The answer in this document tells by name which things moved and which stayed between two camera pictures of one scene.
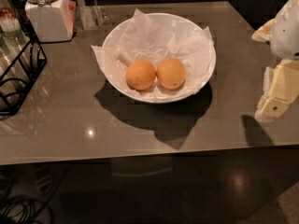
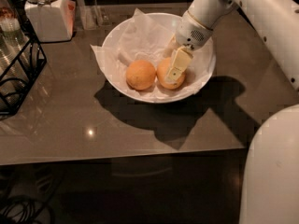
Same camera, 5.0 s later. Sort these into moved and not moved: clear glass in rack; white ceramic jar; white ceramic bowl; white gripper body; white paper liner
Moved: white gripper body
Not moved: white paper liner; white ceramic bowl; white ceramic jar; clear glass in rack
